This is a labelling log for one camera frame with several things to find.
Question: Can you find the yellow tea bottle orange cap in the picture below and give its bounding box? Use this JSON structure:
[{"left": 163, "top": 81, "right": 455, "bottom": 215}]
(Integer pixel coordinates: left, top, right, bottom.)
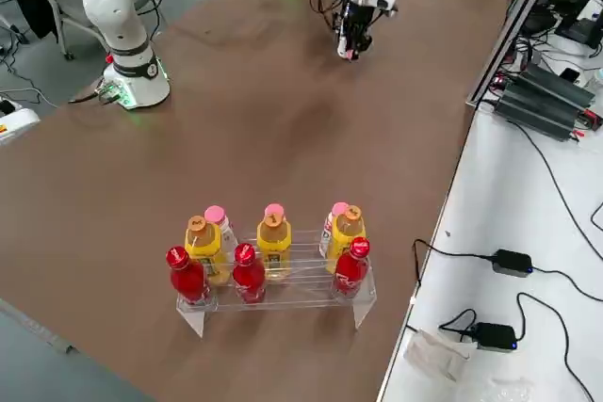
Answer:
[
  {"left": 328, "top": 204, "right": 367, "bottom": 262},
  {"left": 256, "top": 213, "right": 293, "bottom": 281},
  {"left": 183, "top": 216, "right": 228, "bottom": 286}
]

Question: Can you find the white control box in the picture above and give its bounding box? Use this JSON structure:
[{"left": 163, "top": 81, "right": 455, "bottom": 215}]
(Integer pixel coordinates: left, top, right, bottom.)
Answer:
[{"left": 0, "top": 99, "right": 41, "bottom": 147}]

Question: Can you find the clear plastic bag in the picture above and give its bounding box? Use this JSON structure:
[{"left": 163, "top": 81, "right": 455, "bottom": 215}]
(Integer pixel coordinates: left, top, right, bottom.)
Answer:
[
  {"left": 489, "top": 375, "right": 541, "bottom": 402},
  {"left": 403, "top": 328, "right": 474, "bottom": 383}
]

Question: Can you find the clear acrylic stepped shelf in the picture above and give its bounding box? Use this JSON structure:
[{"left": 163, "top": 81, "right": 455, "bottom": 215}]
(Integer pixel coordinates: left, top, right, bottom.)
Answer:
[{"left": 175, "top": 228, "right": 379, "bottom": 339}]

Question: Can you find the black adapter cable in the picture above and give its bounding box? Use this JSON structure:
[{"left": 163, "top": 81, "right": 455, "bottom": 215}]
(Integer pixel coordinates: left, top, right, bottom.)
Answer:
[{"left": 413, "top": 238, "right": 496, "bottom": 286}]

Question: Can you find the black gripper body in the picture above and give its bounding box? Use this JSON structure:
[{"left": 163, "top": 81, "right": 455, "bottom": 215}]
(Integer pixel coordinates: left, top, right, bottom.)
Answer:
[{"left": 337, "top": 0, "right": 379, "bottom": 40}]

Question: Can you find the black power adapter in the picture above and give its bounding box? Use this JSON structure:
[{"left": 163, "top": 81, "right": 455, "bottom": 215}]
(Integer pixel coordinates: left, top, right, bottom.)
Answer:
[
  {"left": 472, "top": 321, "right": 518, "bottom": 354},
  {"left": 492, "top": 249, "right": 534, "bottom": 277}
]

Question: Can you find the aluminium frame rail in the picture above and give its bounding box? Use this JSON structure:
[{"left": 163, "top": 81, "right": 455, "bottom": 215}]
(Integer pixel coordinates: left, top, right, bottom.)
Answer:
[{"left": 464, "top": 0, "right": 569, "bottom": 111}]

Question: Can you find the black finned power supply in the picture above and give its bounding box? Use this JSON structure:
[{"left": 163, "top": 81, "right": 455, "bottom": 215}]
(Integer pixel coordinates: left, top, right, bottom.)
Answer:
[
  {"left": 506, "top": 64, "right": 595, "bottom": 114},
  {"left": 493, "top": 84, "right": 585, "bottom": 142}
]

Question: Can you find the red cola bottle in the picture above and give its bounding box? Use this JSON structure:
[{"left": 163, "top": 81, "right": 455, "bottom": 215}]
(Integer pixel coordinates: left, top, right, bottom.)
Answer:
[
  {"left": 332, "top": 235, "right": 371, "bottom": 300},
  {"left": 165, "top": 245, "right": 213, "bottom": 307},
  {"left": 231, "top": 242, "right": 268, "bottom": 304}
]

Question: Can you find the grey and black office chair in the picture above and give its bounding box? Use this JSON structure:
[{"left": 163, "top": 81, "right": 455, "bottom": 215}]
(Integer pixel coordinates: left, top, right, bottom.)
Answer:
[{"left": 0, "top": 0, "right": 110, "bottom": 63}]

